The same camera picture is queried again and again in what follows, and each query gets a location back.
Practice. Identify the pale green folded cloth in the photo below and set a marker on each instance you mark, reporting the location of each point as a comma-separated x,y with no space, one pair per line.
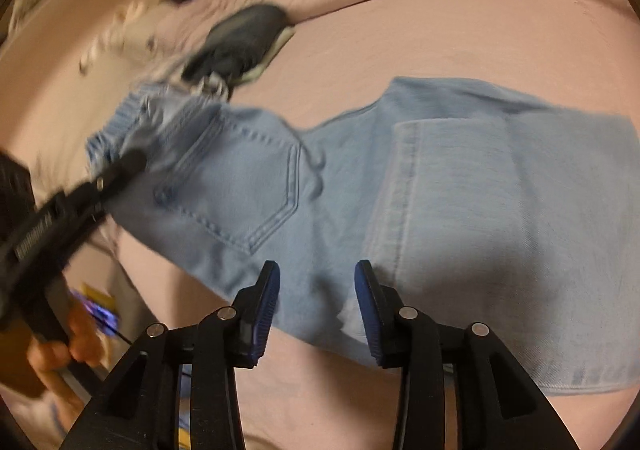
270,57

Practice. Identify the phone with lit screen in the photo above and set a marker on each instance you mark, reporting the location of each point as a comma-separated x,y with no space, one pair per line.
100,315

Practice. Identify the light blue denim pants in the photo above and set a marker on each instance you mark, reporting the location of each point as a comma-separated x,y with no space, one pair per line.
450,205

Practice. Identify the person's left hand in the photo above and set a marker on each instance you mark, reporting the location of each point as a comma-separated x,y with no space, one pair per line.
82,330

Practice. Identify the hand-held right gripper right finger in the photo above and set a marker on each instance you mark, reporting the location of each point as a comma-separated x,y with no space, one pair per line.
370,320

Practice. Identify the dark folded jeans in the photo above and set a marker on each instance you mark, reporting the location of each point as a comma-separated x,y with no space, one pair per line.
240,32

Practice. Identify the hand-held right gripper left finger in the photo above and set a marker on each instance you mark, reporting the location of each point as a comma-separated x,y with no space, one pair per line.
260,320

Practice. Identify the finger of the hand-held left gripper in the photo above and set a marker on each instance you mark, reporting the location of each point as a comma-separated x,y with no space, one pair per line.
122,174

